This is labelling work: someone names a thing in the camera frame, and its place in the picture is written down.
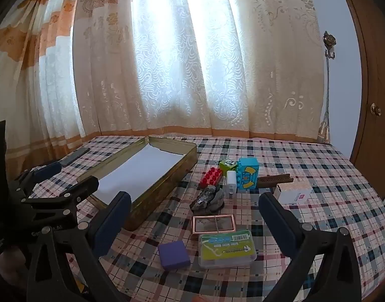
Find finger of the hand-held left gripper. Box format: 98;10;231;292
13;162;63;193
21;175;100;220

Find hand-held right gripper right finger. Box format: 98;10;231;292
258;192;363;302

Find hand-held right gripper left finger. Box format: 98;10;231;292
26;191;132;302

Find white patterned cardboard box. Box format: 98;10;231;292
273;181;313;205

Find brown folding comb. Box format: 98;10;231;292
258;173;294;189

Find blue patterned box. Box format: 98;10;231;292
236;158;260;191

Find white charger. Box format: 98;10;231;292
224;170;238;196

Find gold metal tin box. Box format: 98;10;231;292
76;136;198;231

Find clear plastic box green label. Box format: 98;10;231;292
198;229;257;269

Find green cartoon cube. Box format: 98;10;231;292
219;158;239;174

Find red building block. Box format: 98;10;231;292
199;167;224;190

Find black remote control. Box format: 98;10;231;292
59;147;90;167

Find white paper liner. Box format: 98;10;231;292
96;146;184;205

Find pink framed picture card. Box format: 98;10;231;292
191;214;237;235

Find purple block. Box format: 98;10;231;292
157;241;191;271

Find orange white floral curtain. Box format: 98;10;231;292
0;0;95;170

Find tasselled curtain tieback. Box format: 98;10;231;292
317;53;333;145

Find cream lace curtain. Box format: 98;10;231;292
72;0;330;143

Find brown wooden door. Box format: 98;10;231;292
334;0;385;202

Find brass curtain hook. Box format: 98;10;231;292
323;31;337;60

